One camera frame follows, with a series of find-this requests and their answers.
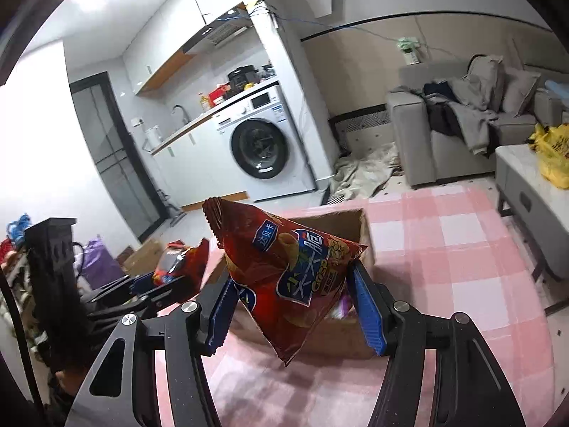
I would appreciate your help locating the white washing machine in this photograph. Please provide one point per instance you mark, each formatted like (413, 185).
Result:
(262, 138)

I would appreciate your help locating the grey clothes pile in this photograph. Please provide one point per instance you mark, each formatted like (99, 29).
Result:
(455, 107)

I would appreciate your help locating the white electric kettle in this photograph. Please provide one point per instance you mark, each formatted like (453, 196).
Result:
(153, 139)

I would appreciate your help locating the pink checkered tablecloth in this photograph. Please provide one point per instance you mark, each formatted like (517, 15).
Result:
(462, 260)

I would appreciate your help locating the black basket on washer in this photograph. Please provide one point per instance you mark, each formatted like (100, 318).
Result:
(242, 76)

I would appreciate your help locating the grey sofa cushion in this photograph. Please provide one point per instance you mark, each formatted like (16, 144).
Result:
(490, 71)

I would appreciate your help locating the grey white coffee table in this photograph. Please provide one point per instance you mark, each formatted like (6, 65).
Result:
(542, 207)

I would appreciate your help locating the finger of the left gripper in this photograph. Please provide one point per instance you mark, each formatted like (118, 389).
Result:
(120, 291)
(156, 299)

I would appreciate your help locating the dark glass door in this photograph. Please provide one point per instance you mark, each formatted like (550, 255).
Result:
(115, 155)

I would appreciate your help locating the white kitchen base cabinets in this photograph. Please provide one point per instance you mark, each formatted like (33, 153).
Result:
(198, 164)

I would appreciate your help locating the grey sofa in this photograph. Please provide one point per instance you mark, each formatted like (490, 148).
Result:
(430, 157)

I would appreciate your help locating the dark red chips bag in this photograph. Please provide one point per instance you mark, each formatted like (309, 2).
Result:
(287, 275)

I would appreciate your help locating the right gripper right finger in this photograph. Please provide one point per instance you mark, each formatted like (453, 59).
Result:
(470, 388)

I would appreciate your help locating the wall power strip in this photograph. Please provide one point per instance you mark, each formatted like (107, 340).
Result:
(409, 47)

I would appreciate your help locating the yellow plastic bag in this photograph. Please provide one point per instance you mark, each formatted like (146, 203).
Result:
(551, 146)

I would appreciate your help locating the red gold small snack bag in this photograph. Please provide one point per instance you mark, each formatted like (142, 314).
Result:
(182, 261)

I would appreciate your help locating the cardboard box on floor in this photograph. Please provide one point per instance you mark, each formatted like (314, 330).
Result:
(142, 261)

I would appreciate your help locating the black patterned radiator cover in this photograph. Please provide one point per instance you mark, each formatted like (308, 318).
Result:
(363, 130)

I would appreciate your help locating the purple plastic bag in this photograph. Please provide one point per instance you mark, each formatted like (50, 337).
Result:
(94, 266)

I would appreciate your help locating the crumpled sheet on floor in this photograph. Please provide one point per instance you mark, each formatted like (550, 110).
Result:
(360, 178)

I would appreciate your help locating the white upper cabinets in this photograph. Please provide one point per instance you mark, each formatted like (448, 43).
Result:
(177, 32)

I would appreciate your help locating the brown cardboard SF box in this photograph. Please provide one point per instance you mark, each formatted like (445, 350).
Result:
(338, 334)

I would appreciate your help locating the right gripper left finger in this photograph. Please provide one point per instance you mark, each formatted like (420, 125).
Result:
(120, 388)

